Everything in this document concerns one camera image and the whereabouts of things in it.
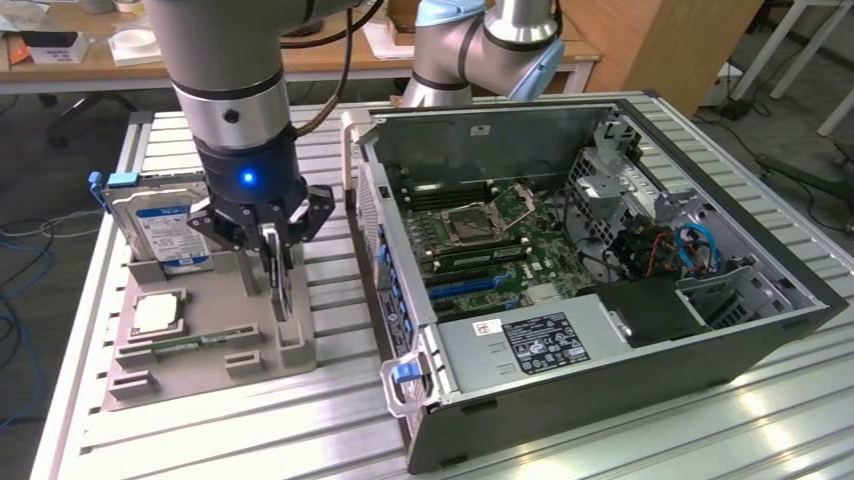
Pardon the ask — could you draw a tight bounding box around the white round holder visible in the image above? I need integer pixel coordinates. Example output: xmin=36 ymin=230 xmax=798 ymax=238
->
xmin=107 ymin=28 xmax=165 ymax=67

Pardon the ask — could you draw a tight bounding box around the grey power supply unit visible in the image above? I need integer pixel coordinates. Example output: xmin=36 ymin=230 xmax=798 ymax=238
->
xmin=436 ymin=294 xmax=633 ymax=394

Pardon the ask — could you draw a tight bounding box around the open black PC case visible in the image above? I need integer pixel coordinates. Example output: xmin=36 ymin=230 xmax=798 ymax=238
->
xmin=339 ymin=97 xmax=850 ymax=475

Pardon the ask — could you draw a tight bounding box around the black RAM stick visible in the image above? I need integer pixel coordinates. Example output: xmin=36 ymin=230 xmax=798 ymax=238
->
xmin=432 ymin=242 xmax=528 ymax=267

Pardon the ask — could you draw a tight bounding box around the CPU socket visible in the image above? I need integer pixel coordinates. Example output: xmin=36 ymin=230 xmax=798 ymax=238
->
xmin=444 ymin=204 xmax=499 ymax=246

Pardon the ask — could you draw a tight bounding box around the blue floor cable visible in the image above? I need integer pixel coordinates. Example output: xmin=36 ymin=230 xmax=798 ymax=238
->
xmin=0 ymin=234 xmax=55 ymax=427

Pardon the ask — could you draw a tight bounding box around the black office chair base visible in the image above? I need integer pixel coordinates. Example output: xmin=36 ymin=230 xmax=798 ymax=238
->
xmin=39 ymin=89 xmax=135 ymax=147

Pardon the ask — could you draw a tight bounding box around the white control box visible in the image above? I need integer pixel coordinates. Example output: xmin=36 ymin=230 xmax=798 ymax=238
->
xmin=710 ymin=64 xmax=746 ymax=109

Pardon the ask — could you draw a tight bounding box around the wooden desk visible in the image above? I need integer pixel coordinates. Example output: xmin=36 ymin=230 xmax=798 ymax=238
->
xmin=0 ymin=0 xmax=602 ymax=109

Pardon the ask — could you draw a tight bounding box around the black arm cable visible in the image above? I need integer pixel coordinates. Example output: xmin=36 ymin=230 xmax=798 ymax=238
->
xmin=279 ymin=0 xmax=388 ymax=139

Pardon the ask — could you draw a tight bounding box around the black graphics card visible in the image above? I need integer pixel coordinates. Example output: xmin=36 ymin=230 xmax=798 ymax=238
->
xmin=256 ymin=222 xmax=299 ymax=321

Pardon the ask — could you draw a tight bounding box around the brown cardboard box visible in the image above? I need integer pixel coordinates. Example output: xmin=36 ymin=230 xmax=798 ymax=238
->
xmin=386 ymin=0 xmax=426 ymax=32

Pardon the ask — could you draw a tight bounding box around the blue expansion slot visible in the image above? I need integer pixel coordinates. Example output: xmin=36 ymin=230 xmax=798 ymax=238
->
xmin=426 ymin=277 xmax=506 ymax=301

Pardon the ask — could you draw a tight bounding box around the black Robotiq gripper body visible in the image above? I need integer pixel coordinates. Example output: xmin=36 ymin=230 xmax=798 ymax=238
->
xmin=199 ymin=129 xmax=312 ymax=249

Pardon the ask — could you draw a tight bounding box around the green motherboard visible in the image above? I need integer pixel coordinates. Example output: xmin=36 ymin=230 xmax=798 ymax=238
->
xmin=386 ymin=164 xmax=602 ymax=324

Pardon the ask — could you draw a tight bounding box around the hard disk with blue carrier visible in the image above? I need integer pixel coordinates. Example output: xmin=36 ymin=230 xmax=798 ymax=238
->
xmin=87 ymin=167 xmax=222 ymax=274

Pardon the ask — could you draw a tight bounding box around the grey disk bay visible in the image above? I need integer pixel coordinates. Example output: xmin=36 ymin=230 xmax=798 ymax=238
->
xmin=674 ymin=264 xmax=795 ymax=331

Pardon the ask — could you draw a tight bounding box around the white paper stack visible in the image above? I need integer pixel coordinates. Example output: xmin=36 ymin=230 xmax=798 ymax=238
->
xmin=362 ymin=20 xmax=419 ymax=61

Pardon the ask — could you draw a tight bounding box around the silver drive cage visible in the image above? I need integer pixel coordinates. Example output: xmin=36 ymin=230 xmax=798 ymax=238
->
xmin=566 ymin=107 xmax=669 ymax=241

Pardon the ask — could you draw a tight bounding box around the silver CPU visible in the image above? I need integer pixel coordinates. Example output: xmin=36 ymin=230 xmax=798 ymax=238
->
xmin=131 ymin=294 xmax=183 ymax=335

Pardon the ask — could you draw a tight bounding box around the green RAM stick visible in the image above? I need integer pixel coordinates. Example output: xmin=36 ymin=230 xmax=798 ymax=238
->
xmin=151 ymin=330 xmax=232 ymax=357

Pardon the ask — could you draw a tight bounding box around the metal socket cover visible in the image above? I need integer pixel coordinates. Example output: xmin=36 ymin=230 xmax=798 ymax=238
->
xmin=492 ymin=183 xmax=539 ymax=231

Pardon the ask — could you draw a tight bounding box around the white box with black lid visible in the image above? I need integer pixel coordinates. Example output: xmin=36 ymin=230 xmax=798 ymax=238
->
xmin=19 ymin=30 xmax=89 ymax=65

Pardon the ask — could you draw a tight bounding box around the white table frame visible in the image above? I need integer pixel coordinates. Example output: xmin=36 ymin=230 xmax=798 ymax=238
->
xmin=730 ymin=0 xmax=854 ymax=137

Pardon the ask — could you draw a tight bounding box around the blue wire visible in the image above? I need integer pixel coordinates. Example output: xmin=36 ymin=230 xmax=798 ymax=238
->
xmin=673 ymin=224 xmax=726 ymax=274

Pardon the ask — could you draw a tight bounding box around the wooden cabinet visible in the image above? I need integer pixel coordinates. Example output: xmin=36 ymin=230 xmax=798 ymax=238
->
xmin=566 ymin=0 xmax=766 ymax=117

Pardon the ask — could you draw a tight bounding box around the grey parts rack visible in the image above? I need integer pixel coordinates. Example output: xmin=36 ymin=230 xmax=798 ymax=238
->
xmin=99 ymin=239 xmax=320 ymax=414

